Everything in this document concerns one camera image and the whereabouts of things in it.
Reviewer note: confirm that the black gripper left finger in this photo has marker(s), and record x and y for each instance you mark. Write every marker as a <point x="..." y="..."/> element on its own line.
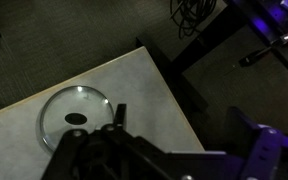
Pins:
<point x="94" y="156"/>

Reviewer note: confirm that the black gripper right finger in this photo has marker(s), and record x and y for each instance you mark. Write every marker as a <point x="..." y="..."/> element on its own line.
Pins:
<point x="260" y="150"/>

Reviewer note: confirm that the glass pot lid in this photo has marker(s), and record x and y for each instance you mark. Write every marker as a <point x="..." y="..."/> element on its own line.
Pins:
<point x="60" y="110"/>

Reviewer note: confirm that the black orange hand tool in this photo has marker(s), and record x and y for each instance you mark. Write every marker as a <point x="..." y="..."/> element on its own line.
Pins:
<point x="255" y="56"/>

